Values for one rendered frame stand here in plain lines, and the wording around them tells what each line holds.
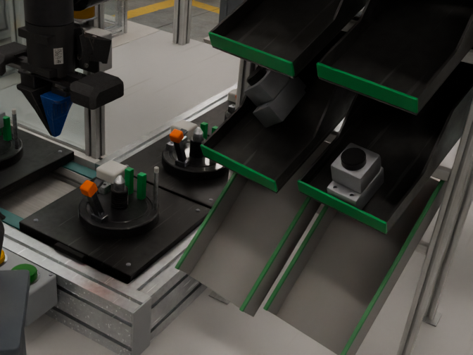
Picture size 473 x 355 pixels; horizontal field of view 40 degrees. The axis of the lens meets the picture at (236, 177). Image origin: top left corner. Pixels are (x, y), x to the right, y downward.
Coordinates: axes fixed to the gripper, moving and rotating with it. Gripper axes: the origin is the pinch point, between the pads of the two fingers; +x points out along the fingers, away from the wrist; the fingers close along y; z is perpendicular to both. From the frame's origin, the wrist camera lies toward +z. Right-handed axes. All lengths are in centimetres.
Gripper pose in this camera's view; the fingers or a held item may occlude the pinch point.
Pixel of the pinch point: (54, 111)
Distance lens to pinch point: 88.5
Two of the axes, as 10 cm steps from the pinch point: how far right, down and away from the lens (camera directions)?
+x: -0.9, 8.6, 5.0
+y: -8.6, -3.3, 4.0
